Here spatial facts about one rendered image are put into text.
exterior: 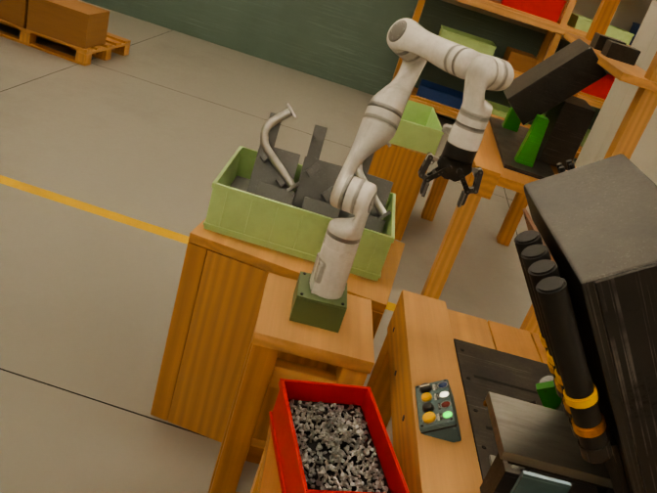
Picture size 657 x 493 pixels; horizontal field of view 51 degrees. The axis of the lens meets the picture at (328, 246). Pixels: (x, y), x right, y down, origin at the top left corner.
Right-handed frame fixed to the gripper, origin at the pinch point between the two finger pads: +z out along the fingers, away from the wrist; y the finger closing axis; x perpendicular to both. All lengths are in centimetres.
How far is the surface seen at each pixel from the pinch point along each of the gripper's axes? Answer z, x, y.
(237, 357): 91, 41, -37
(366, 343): 44.8, -0.8, -4.9
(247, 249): 51, 44, -43
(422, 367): 39.8, -12.2, 8.5
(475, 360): 39.9, -2.5, 24.0
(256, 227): 45, 50, -43
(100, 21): 94, 470, -237
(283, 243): 47, 49, -33
